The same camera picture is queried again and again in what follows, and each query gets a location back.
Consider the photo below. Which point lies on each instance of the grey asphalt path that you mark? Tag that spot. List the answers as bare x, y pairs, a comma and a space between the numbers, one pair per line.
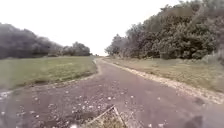
126, 90

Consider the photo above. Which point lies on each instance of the robot's own part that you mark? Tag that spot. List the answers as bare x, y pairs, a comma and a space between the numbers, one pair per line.
106, 115

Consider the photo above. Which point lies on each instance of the pale gravel strip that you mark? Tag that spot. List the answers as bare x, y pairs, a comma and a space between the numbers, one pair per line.
166, 82

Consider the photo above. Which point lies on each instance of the grass verge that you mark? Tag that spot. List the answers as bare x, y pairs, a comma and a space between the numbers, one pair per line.
180, 70

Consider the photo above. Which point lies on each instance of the green grass field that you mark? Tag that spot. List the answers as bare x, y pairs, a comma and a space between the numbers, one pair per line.
40, 68

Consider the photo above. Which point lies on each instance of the row of trees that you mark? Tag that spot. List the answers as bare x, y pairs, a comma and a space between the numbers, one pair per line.
180, 33
30, 45

